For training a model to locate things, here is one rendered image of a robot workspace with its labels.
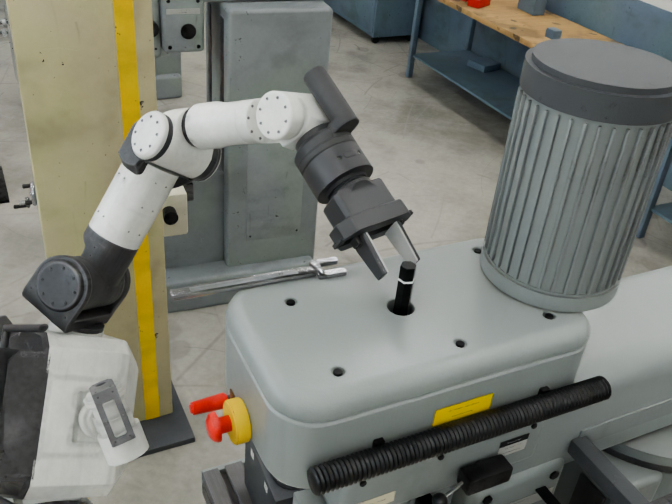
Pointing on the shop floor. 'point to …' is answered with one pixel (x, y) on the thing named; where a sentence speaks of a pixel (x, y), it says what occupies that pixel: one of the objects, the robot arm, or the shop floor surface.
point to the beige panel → (98, 164)
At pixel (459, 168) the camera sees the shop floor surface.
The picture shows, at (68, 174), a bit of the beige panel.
